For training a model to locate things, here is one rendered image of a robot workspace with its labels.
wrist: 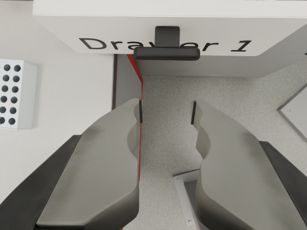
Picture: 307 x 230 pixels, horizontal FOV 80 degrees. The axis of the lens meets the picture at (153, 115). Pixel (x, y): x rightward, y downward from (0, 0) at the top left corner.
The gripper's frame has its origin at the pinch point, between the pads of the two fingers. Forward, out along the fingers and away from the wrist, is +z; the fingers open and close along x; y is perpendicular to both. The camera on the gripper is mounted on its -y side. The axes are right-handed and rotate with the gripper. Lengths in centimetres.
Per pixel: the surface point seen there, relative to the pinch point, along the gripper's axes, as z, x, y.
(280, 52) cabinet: 59, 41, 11
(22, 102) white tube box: 17.6, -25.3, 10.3
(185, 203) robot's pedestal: 54, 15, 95
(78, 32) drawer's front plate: 13.9, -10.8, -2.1
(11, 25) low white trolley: 28.9, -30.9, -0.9
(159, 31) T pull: 11.9, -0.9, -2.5
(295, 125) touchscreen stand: 79, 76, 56
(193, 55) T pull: 10.3, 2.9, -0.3
